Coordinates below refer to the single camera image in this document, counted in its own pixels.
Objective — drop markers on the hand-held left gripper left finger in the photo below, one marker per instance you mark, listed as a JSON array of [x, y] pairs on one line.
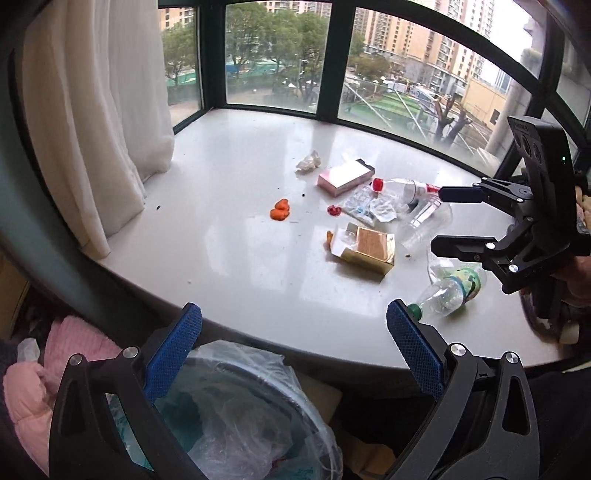
[[173, 350]]

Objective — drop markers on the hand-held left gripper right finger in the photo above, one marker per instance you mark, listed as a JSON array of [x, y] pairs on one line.
[[411, 350]]

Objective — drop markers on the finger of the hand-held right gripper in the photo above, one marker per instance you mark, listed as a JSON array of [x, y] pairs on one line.
[[461, 194], [457, 247]]

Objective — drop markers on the green label clear plastic bottle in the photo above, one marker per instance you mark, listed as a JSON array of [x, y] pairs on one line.
[[443, 295]]

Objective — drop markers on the red label clear plastic bottle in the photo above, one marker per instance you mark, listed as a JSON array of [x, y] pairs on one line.
[[406, 188]]

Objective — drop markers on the clear printed plastic bin bag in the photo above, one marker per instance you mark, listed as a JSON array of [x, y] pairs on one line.
[[240, 415]]

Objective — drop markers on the person's right hand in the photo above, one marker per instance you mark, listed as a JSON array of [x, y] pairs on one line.
[[584, 205]]

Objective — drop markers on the crushed clear plastic bottle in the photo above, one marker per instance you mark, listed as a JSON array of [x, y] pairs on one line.
[[422, 226]]

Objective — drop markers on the open gold cardboard box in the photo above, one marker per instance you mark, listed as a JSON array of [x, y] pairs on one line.
[[369, 251]]

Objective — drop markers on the clear plastic blister packaging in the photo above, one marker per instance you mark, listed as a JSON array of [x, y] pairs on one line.
[[369, 207]]

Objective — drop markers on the pink fluffy blanket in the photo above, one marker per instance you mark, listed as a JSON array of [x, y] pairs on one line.
[[78, 341]]

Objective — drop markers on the pink cardboard box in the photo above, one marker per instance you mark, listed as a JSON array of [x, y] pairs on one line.
[[344, 177]]

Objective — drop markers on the crumpled white tissue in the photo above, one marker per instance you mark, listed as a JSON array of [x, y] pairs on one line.
[[309, 161]]

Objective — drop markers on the person's black clothing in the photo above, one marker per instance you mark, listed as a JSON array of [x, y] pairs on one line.
[[563, 415]]

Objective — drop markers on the wooden cabinet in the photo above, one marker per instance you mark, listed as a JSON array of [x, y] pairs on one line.
[[11, 295]]

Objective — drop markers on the orange peel piece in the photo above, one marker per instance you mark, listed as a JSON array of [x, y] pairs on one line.
[[282, 204], [279, 214]]

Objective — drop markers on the white curtain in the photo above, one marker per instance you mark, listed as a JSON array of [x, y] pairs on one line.
[[92, 115]]

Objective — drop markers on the dark window frame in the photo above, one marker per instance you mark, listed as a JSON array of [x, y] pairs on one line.
[[339, 55]]

